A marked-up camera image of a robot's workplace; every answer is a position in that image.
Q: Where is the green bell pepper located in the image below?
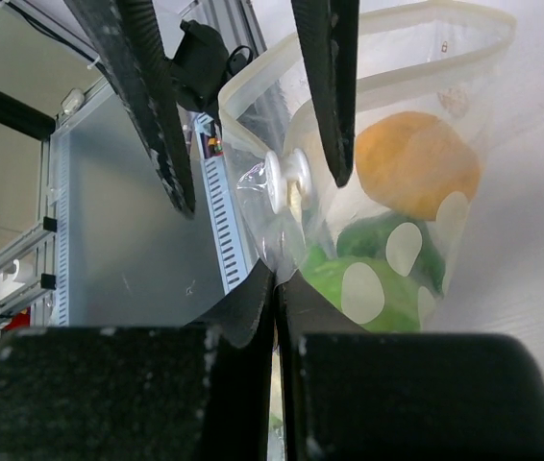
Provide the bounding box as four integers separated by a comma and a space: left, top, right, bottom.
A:
336, 212, 446, 295

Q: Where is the yellow lemon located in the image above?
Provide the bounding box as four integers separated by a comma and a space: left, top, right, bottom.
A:
354, 111, 482, 221

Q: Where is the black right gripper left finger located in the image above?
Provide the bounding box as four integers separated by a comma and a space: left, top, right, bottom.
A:
0, 263, 274, 460

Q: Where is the slotted cable duct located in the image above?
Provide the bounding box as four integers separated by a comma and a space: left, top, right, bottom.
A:
194, 113, 248, 294

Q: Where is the clear zip top bag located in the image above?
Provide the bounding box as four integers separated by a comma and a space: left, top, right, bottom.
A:
219, 1, 516, 332

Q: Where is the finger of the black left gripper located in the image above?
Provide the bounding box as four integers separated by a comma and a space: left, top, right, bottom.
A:
65, 0, 195, 218
291, 0, 359, 187

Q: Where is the white zipper slider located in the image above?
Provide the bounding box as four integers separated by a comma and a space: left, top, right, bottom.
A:
264, 148, 314, 221

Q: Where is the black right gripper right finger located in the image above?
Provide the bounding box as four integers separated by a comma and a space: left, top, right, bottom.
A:
276, 276, 544, 460

